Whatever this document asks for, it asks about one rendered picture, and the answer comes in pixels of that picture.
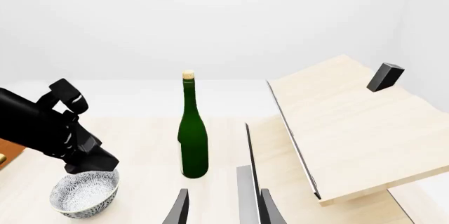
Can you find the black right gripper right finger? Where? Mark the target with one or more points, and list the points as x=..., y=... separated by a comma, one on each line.
x=271, y=209

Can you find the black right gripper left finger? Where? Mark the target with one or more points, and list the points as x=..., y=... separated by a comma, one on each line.
x=178, y=209

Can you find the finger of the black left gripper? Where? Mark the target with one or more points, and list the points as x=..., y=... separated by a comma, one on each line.
x=103, y=158
x=86, y=167

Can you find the patterned white and grey bowl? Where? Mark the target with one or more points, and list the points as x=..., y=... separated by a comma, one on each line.
x=82, y=195

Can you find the brown wooden cabinet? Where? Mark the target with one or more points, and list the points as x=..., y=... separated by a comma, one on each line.
x=10, y=153

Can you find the green wine bottle with cork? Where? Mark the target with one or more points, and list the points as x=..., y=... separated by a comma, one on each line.
x=192, y=139

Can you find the black block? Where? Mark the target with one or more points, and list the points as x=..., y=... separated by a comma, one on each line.
x=385, y=76

